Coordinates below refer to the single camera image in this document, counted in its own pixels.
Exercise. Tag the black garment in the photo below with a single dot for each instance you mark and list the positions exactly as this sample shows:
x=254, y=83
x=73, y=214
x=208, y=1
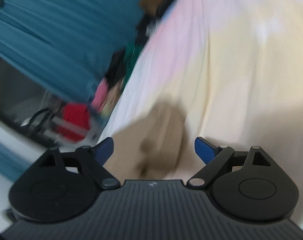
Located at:
x=116, y=67

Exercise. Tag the wide blue curtain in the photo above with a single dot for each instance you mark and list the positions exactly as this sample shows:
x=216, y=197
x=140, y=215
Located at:
x=61, y=25

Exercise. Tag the narrow blue curtain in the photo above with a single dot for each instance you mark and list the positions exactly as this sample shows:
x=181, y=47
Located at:
x=6, y=157

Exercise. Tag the garment steamer stand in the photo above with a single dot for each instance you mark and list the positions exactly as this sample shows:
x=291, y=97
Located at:
x=66, y=127

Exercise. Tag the pastel bed sheet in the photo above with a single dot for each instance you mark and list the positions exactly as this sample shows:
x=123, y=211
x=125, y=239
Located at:
x=229, y=67

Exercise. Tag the brown paper bag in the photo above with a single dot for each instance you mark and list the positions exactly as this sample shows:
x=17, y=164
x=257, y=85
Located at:
x=154, y=0

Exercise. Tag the red cloth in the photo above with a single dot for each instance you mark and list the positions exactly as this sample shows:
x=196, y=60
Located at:
x=75, y=117

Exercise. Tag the tan printed t-shirt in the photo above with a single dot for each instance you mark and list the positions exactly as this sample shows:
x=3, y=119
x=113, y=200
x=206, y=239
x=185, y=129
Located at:
x=156, y=140

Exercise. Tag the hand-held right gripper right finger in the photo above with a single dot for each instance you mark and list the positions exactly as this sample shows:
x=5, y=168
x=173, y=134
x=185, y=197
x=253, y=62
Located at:
x=204, y=151

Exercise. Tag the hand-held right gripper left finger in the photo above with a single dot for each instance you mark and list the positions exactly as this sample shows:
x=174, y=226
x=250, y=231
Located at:
x=105, y=151

